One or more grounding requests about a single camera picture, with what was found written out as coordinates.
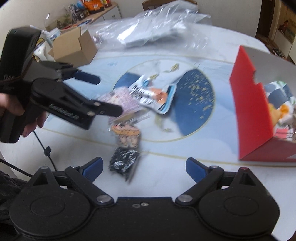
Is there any person left hand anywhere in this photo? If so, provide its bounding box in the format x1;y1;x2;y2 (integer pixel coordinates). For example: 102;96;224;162
0;93;48;137

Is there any black patterned pouch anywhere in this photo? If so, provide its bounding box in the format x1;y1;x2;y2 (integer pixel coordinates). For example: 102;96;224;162
108;147;140;182

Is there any black cable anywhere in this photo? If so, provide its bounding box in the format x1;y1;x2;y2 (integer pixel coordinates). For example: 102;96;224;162
0;131;58;179

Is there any pink white snack packet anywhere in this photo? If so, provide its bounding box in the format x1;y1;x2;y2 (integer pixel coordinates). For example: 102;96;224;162
97;87;142;123

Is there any white blue tissue pack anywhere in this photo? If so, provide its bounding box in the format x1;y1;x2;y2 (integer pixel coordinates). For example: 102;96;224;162
264;81;295;126

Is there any orange snack bag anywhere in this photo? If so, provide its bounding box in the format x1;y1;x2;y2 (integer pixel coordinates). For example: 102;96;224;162
82;0;104;14

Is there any clear plastic bag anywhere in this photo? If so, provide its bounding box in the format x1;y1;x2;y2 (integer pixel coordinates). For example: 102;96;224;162
86;1;212;51

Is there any wooden chair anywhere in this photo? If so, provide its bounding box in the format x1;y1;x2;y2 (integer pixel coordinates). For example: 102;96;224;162
142;0;199;11

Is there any yellow bread plush toy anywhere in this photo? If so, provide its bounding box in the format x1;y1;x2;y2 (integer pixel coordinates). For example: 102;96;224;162
268;103;281;127

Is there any glass terrarium dome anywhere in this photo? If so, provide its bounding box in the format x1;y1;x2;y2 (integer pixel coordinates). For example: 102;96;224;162
44;11;73;31

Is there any brown cardboard box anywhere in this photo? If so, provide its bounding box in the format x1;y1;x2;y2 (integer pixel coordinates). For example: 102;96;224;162
48;27;97;67

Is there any white blue snack packet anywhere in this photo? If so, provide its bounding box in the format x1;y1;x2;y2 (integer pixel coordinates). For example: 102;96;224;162
128;75;177;115

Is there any red white cardboard box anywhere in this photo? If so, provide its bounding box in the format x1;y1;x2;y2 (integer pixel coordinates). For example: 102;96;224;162
229;46;295;163

